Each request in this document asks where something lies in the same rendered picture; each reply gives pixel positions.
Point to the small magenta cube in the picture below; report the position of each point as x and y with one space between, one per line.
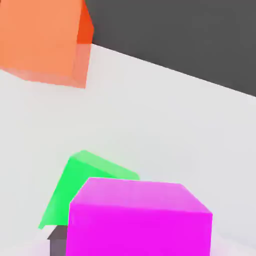
140 226

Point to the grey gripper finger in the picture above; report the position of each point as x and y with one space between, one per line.
58 243

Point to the large orange box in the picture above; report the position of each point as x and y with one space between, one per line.
40 38

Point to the small green cube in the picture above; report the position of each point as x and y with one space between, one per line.
66 192

